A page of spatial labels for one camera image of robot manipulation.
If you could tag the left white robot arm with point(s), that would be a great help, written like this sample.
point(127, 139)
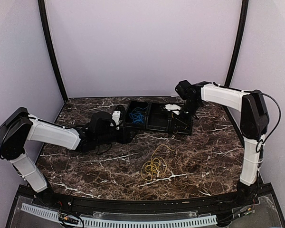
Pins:
point(103, 128)

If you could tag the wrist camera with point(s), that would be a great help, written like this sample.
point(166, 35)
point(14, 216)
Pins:
point(117, 116)
point(174, 108)

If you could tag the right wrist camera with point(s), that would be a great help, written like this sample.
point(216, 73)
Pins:
point(174, 108)

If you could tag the right black frame post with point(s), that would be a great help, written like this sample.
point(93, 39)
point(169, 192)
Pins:
point(238, 41)

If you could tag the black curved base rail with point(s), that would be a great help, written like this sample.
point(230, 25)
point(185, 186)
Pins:
point(223, 204)

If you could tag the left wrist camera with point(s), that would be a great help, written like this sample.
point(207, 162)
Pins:
point(117, 116)

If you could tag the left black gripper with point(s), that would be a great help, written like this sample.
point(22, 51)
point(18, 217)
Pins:
point(125, 137)

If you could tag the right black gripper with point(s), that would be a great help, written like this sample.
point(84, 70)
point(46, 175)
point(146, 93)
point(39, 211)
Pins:
point(184, 120)

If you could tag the left black frame post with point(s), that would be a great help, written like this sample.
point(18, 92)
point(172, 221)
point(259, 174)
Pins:
point(50, 49)

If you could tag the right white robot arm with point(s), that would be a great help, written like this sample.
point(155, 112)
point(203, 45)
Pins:
point(254, 117)

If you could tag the white slotted cable duct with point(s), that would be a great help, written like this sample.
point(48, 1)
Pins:
point(123, 220)

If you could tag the black frame post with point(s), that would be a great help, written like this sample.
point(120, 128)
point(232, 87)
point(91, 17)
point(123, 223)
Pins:
point(238, 41)
point(50, 49)

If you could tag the black three-compartment bin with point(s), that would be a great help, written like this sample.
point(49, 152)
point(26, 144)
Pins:
point(151, 116)

